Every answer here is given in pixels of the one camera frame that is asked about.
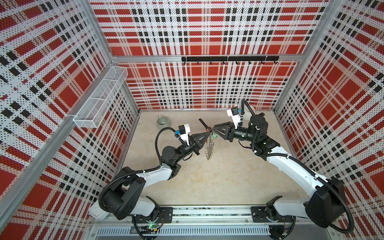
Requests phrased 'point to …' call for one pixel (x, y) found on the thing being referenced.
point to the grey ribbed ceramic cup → (163, 122)
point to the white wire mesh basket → (92, 113)
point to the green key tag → (214, 135)
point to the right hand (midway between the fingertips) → (216, 128)
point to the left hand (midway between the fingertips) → (211, 133)
